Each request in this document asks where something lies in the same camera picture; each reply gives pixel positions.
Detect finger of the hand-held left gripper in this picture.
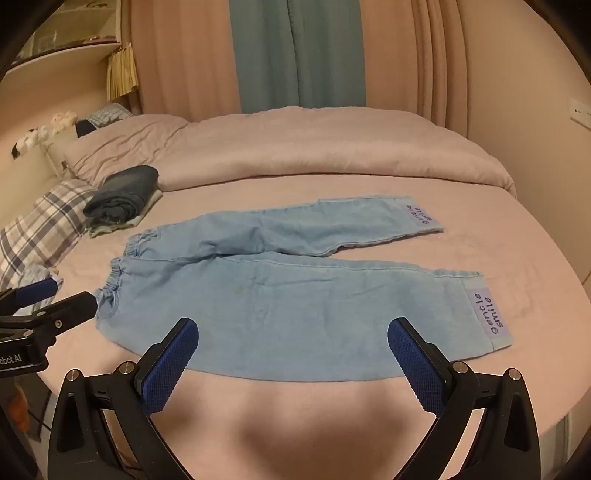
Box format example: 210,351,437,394
0,278,63,316
18,291,99,337

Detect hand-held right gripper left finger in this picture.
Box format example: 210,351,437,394
48,318,199,480

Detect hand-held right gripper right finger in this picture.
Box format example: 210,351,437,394
387,317,541,480

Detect light blue denim pants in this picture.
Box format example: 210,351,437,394
95,196,514,383

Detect dark blue folded pants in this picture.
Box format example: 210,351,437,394
83,165,160,222

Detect orange object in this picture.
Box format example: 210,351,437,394
8,383,34,431

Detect grey plaid pillow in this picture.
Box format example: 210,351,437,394
0,179,100,291

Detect pink pillow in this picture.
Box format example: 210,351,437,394
62,114,190,188

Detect blue checked pillow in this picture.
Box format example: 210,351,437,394
76,104,132,138

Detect yellow fringed cloth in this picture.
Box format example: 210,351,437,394
107,44,140,102

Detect pink duvet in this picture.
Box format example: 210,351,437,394
157,105,518,199

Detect pink curtain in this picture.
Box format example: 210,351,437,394
358,0,468,137
129,0,243,117

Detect teal curtain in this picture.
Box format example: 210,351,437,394
229,0,368,114

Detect cream wall shelf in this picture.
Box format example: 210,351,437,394
0,0,123,85

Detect white wall outlet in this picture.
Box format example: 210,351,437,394
569,98,591,124

